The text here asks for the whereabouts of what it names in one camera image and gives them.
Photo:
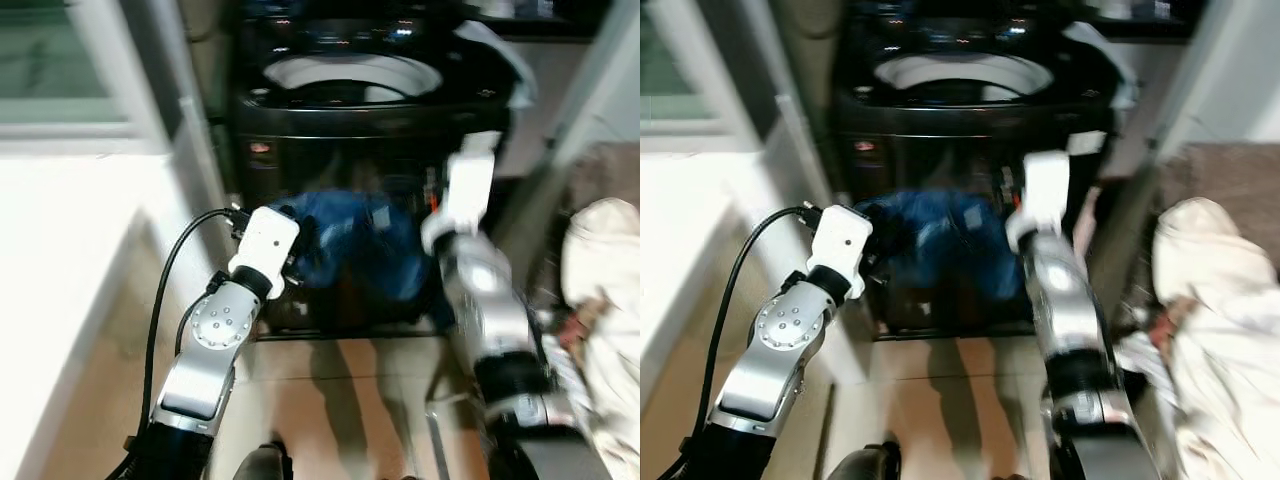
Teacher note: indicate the black top-load washing machine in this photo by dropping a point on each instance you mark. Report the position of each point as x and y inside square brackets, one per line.
[940, 150]
[340, 150]

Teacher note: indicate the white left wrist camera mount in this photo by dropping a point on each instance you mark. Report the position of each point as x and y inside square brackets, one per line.
[840, 240]
[265, 240]

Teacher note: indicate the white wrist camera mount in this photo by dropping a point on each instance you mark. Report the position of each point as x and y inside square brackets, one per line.
[840, 240]
[468, 190]
[1045, 195]
[265, 240]

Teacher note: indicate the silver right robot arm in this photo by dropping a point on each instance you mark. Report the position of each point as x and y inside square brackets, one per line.
[1075, 330]
[495, 320]

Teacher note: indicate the cream fabric bundle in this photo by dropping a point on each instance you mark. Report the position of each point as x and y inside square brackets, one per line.
[1220, 300]
[605, 260]

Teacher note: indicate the white cloth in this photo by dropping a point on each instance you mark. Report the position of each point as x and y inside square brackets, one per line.
[505, 60]
[1105, 65]

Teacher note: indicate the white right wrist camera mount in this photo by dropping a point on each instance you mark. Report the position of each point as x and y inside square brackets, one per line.
[1045, 195]
[468, 190]

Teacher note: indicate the blue denim garment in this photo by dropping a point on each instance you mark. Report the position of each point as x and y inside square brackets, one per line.
[360, 245]
[940, 240]

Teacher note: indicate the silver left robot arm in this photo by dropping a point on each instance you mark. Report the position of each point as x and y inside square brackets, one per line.
[215, 340]
[775, 345]

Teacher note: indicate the black robot left foot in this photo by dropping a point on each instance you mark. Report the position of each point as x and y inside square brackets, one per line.
[265, 462]
[865, 464]

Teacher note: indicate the chrome metal frame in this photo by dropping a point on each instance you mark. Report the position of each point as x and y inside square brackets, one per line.
[436, 440]

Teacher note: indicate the white washer tub rim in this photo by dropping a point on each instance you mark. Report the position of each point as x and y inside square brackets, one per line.
[1010, 74]
[400, 72]

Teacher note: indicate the white framed window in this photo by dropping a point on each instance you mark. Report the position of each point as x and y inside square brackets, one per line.
[680, 70]
[50, 60]

